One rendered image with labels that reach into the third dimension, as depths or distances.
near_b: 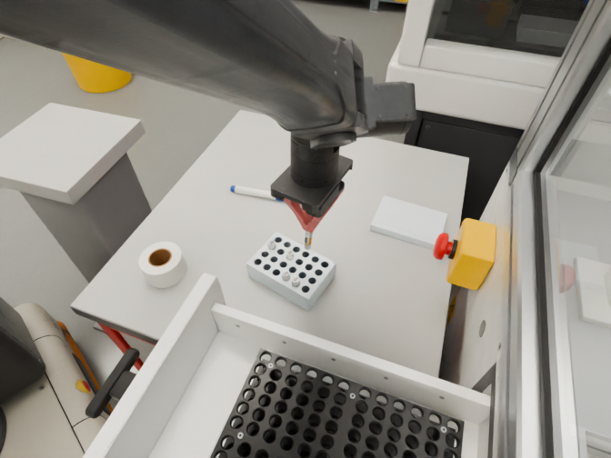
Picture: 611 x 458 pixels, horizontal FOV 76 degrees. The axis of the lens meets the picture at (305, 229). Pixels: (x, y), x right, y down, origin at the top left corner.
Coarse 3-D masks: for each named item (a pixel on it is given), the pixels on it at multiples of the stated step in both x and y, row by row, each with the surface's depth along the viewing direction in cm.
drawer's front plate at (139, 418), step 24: (216, 288) 48; (192, 312) 43; (168, 336) 42; (192, 336) 45; (168, 360) 41; (192, 360) 46; (144, 384) 38; (168, 384) 42; (120, 408) 37; (144, 408) 39; (168, 408) 44; (120, 432) 36; (144, 432) 40; (96, 456) 34; (120, 456) 37; (144, 456) 41
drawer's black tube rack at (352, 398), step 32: (256, 384) 44; (288, 384) 44; (320, 384) 41; (352, 384) 41; (256, 416) 42; (288, 416) 39; (320, 416) 39; (352, 416) 39; (384, 416) 39; (416, 416) 42; (448, 416) 39; (256, 448) 37; (288, 448) 40; (320, 448) 37; (352, 448) 40; (384, 448) 37; (416, 448) 37; (448, 448) 37
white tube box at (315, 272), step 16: (288, 240) 67; (256, 256) 65; (272, 256) 65; (304, 256) 67; (320, 256) 65; (256, 272) 64; (272, 272) 63; (304, 272) 63; (320, 272) 64; (272, 288) 64; (288, 288) 61; (304, 288) 62; (320, 288) 62; (304, 304) 62
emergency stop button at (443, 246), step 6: (444, 234) 55; (438, 240) 55; (444, 240) 55; (438, 246) 55; (444, 246) 54; (450, 246) 55; (438, 252) 55; (444, 252) 55; (450, 252) 55; (438, 258) 56
